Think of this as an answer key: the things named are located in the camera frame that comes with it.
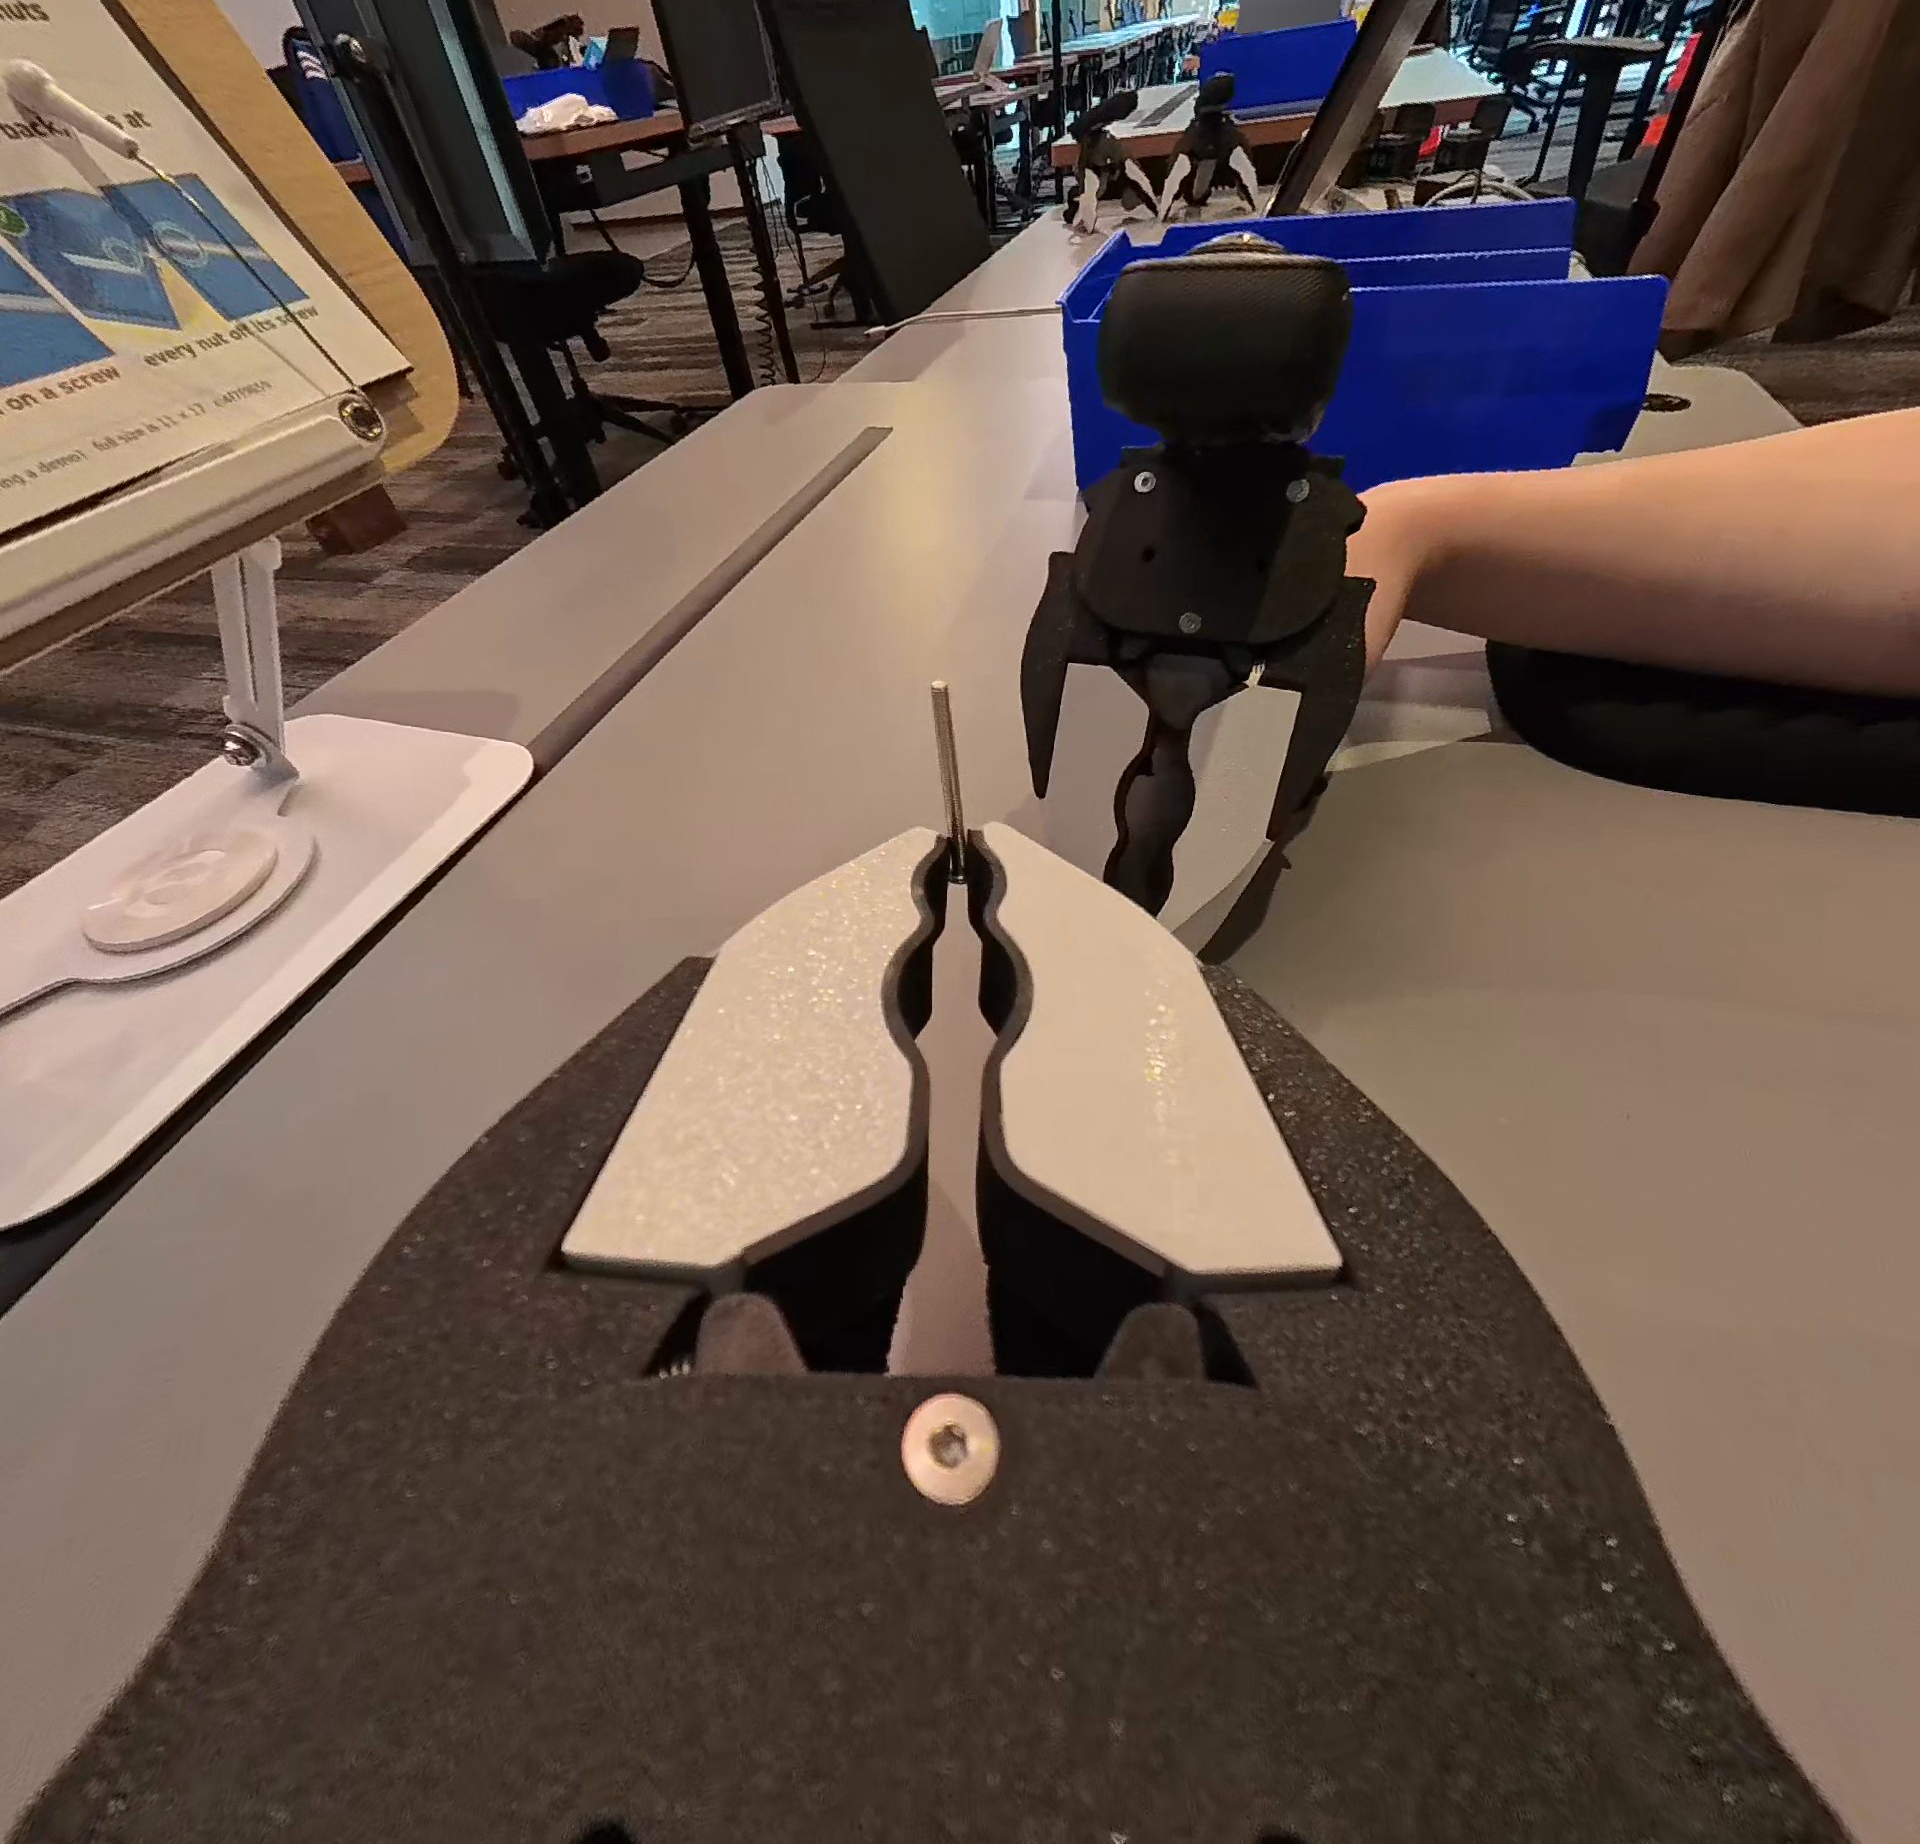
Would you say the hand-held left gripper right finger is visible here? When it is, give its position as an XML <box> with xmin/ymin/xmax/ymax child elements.
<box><xmin>964</xmin><ymin>820</ymin><xmax>1343</xmax><ymax>1347</ymax></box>

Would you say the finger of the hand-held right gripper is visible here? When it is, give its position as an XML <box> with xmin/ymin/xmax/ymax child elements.
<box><xmin>1153</xmin><ymin>670</ymin><xmax>1303</xmax><ymax>955</ymax></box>
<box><xmin>1039</xmin><ymin>649</ymin><xmax>1159</xmax><ymax>911</ymax></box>

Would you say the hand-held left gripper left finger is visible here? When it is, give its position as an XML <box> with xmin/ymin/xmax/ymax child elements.
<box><xmin>559</xmin><ymin>825</ymin><xmax>957</xmax><ymax>1342</ymax></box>

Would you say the long metal screw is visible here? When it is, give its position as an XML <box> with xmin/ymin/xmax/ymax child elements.
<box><xmin>931</xmin><ymin>682</ymin><xmax>972</xmax><ymax>887</ymax></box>

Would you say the blue plastic bin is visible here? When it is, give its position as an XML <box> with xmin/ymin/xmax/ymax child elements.
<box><xmin>1056</xmin><ymin>196</ymin><xmax>1670</xmax><ymax>493</ymax></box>
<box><xmin>502</xmin><ymin>63</ymin><xmax>678</xmax><ymax>129</ymax></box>
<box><xmin>1200</xmin><ymin>22</ymin><xmax>1358</xmax><ymax>119</ymax></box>

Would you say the person's right forearm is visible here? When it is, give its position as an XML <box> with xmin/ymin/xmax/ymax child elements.
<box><xmin>1357</xmin><ymin>406</ymin><xmax>1920</xmax><ymax>662</ymax></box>

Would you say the wooden desk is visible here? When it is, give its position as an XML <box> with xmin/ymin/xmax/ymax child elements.
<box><xmin>336</xmin><ymin>111</ymin><xmax>803</xmax><ymax>188</ymax></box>

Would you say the black and white clamp device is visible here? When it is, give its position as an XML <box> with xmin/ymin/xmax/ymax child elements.
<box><xmin>1155</xmin><ymin>71</ymin><xmax>1264</xmax><ymax>219</ymax></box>
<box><xmin>1056</xmin><ymin>90</ymin><xmax>1164</xmax><ymax>233</ymax></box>

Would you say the black wrist rest pad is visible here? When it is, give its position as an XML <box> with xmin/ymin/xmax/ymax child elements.
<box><xmin>1486</xmin><ymin>640</ymin><xmax>1920</xmax><ymax>820</ymax></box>

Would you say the tilted black monitor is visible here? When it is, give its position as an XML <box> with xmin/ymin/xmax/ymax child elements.
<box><xmin>1266</xmin><ymin>0</ymin><xmax>1478</xmax><ymax>219</ymax></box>

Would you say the black high-back chair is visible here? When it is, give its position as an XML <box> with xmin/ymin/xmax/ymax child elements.
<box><xmin>755</xmin><ymin>0</ymin><xmax>995</xmax><ymax>328</ymax></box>

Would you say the black office chair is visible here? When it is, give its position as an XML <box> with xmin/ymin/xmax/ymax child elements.
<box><xmin>481</xmin><ymin>250</ymin><xmax>692</xmax><ymax>527</ymax></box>

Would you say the tan coat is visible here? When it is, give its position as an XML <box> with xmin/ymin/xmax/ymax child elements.
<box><xmin>1627</xmin><ymin>0</ymin><xmax>1920</xmax><ymax>362</ymax></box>

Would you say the monitor on floor stand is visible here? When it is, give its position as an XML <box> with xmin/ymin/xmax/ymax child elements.
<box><xmin>256</xmin><ymin>0</ymin><xmax>603</xmax><ymax>527</ymax></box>

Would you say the wooden instruction board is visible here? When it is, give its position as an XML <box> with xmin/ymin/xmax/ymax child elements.
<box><xmin>0</xmin><ymin>0</ymin><xmax>458</xmax><ymax>677</ymax></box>

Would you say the printed instruction sheet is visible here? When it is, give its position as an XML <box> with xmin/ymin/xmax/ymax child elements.
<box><xmin>0</xmin><ymin>0</ymin><xmax>413</xmax><ymax>527</ymax></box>

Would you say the white cable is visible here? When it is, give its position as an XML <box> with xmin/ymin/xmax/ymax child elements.
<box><xmin>867</xmin><ymin>302</ymin><xmax>1070</xmax><ymax>338</ymax></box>

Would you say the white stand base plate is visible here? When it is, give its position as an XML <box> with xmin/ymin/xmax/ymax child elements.
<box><xmin>0</xmin><ymin>551</ymin><xmax>539</xmax><ymax>1233</ymax></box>

